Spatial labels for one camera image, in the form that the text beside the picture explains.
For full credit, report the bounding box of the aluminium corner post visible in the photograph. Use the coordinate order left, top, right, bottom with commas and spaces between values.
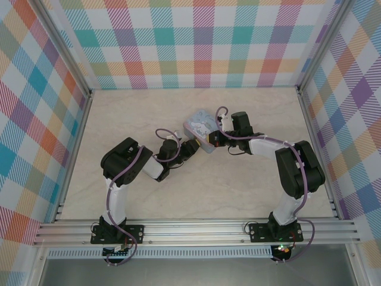
35, 0, 93, 101
296, 0, 354, 93

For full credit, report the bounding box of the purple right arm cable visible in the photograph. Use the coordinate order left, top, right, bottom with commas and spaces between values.
216, 106, 316, 265

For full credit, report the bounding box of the right controller board with lights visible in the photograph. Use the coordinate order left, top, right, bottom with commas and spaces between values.
273, 243, 292, 260

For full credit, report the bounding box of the grey metal panel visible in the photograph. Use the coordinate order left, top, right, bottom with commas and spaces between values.
38, 257, 358, 286

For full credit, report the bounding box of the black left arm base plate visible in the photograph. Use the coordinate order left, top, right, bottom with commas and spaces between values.
90, 223, 145, 245

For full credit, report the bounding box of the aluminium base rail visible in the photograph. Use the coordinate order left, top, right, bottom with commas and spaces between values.
32, 218, 361, 247

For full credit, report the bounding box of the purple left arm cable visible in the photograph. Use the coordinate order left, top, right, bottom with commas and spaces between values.
104, 128, 184, 268

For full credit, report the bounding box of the slotted white cable duct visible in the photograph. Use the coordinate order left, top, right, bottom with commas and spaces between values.
46, 245, 274, 260

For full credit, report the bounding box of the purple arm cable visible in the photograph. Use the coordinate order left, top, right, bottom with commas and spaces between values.
104, 128, 184, 268
216, 106, 316, 265

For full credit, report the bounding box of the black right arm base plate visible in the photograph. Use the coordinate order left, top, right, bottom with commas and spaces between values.
248, 222, 304, 243

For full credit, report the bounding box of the aluminium side rail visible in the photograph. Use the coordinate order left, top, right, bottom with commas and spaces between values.
296, 85, 343, 221
52, 89, 95, 223

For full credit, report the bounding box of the blue cartoon tin box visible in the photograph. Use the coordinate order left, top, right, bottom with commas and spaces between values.
182, 108, 218, 154

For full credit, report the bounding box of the black left controller board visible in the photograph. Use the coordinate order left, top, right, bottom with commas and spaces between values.
102, 243, 133, 259

